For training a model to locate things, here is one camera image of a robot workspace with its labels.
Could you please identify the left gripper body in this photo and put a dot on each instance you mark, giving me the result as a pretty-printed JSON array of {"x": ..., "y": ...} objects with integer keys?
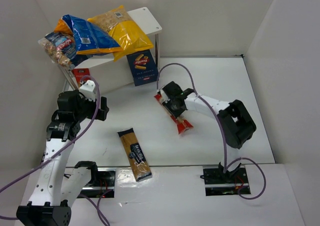
[{"x": 101, "y": 109}]

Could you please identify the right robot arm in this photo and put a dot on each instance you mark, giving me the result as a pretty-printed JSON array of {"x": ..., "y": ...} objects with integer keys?
[{"x": 235, "y": 123}]

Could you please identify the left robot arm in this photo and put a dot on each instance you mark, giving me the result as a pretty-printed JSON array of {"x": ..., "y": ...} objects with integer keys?
[{"x": 51, "y": 201}]

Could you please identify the yellow pasta bag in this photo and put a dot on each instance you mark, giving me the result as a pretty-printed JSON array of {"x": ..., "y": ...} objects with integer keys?
[{"x": 124, "y": 30}]

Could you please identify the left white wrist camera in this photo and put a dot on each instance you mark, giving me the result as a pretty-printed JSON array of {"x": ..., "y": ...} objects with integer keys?
[{"x": 89, "y": 90}]

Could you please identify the red spaghetti pack on shelf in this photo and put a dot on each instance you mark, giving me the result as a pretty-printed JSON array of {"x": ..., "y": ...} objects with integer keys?
[{"x": 80, "y": 73}]

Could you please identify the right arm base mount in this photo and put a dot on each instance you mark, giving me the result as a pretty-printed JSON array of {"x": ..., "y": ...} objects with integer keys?
[{"x": 216, "y": 183}]

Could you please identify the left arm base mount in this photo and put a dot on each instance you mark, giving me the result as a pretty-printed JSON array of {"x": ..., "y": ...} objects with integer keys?
[{"x": 104, "y": 186}]

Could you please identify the black La Sicilia spaghetti pack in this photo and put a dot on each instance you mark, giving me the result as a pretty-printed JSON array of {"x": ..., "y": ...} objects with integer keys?
[{"x": 137, "y": 160}]

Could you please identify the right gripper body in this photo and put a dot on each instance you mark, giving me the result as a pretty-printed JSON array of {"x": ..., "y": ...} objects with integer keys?
[{"x": 171, "y": 102}]

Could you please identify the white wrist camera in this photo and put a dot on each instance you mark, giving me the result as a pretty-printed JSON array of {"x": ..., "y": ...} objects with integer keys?
[
  {"x": 89, "y": 90},
  {"x": 161, "y": 97}
]

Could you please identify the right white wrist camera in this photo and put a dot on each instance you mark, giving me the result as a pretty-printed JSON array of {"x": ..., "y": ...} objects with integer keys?
[{"x": 161, "y": 97}]

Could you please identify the dark blue Barilla pasta box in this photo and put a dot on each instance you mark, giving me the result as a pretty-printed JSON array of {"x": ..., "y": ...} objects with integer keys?
[{"x": 143, "y": 67}]

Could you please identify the clear fusilli pasta bag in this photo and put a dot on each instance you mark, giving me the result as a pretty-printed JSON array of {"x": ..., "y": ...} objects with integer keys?
[{"x": 60, "y": 47}]

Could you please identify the red spaghetti pack with barcode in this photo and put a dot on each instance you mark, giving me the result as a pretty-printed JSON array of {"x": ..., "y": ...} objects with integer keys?
[{"x": 181, "y": 122}]

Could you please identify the blue and orange pasta bag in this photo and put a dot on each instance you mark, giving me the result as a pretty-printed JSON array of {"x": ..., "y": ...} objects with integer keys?
[{"x": 89, "y": 38}]

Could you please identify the white two-tier shelf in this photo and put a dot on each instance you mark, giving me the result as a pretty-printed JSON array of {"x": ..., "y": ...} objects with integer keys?
[{"x": 111, "y": 74}]

